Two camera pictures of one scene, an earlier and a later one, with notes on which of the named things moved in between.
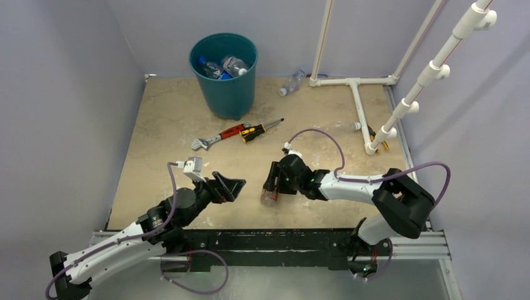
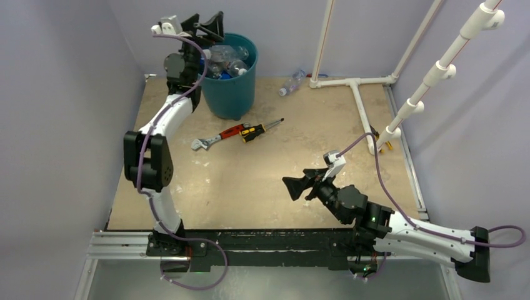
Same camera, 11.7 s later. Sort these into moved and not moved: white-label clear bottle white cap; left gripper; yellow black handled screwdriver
Moved: left gripper
Not moved: yellow black handled screwdriver; white-label clear bottle white cap
